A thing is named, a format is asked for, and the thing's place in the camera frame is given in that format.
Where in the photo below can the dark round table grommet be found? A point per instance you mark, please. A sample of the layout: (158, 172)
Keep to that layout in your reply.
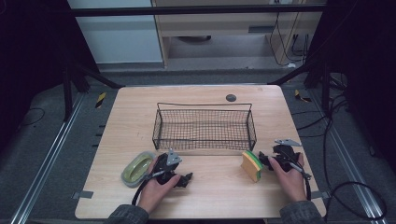
(231, 98)

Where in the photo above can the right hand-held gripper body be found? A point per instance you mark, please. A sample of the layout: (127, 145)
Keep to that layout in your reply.
(285, 154)

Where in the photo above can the aluminium floor rail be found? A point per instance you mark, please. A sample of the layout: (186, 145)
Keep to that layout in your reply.
(348, 158)
(46, 158)

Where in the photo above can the black curtain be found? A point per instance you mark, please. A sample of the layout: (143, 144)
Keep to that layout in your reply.
(364, 62)
(28, 62)

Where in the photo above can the black horizontal frame bar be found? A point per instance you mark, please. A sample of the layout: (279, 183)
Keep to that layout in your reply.
(186, 11)

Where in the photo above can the black metal stand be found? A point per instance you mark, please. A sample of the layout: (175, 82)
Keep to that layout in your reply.
(67, 93)
(325, 90)

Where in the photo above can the person's left hand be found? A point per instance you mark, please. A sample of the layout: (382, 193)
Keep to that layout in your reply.
(155, 194)

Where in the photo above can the yellow and green sponge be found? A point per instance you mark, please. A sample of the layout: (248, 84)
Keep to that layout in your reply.
(250, 166)

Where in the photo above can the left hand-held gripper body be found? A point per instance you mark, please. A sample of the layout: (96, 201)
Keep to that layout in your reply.
(172, 158)

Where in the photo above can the person's right hand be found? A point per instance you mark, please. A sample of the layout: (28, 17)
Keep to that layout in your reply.
(291, 183)

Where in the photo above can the grey tape tab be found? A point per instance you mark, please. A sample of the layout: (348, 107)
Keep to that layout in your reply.
(320, 195)
(82, 194)

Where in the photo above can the white cabinet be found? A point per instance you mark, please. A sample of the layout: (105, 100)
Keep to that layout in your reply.
(118, 40)

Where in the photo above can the yellow and black tape strip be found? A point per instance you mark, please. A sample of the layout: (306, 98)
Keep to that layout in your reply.
(100, 100)
(300, 96)

